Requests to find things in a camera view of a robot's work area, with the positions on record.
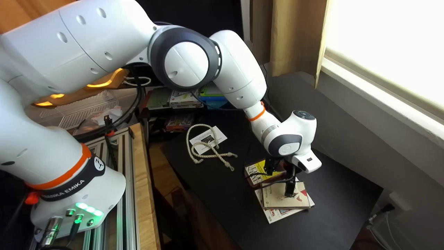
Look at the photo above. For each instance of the wide tan curtain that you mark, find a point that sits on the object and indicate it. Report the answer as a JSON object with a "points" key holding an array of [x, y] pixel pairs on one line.
{"points": [[296, 32]]}

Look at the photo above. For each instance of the pale textured mat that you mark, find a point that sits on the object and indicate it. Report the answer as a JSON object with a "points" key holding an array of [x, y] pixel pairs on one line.
{"points": [[74, 111]]}

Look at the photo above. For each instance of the Boxcar Children paperback book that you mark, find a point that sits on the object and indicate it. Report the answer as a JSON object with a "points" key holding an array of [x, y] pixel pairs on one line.
{"points": [[278, 217]]}

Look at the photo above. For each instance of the black low table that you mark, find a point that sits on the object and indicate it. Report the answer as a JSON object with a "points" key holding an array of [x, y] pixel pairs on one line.
{"points": [[223, 203]]}

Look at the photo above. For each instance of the bright window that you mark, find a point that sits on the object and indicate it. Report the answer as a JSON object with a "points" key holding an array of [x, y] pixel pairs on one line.
{"points": [[394, 46]]}

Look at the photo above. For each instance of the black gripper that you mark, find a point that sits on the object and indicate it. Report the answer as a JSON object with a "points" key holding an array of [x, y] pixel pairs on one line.
{"points": [[292, 171]]}

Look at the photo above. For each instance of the blue game box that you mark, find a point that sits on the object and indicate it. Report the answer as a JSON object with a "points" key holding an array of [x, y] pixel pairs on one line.
{"points": [[216, 98]]}

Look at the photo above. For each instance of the stack of books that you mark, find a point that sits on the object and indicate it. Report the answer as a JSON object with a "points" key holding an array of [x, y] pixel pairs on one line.
{"points": [[160, 98]]}

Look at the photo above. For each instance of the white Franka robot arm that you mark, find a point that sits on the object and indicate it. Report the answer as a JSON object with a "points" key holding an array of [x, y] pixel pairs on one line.
{"points": [[70, 50]]}

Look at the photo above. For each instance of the light wooden board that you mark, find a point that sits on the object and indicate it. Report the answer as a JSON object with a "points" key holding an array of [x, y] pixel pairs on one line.
{"points": [[144, 194]]}

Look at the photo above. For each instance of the dark red game box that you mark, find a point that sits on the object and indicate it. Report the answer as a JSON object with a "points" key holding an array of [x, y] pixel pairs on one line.
{"points": [[180, 122]]}

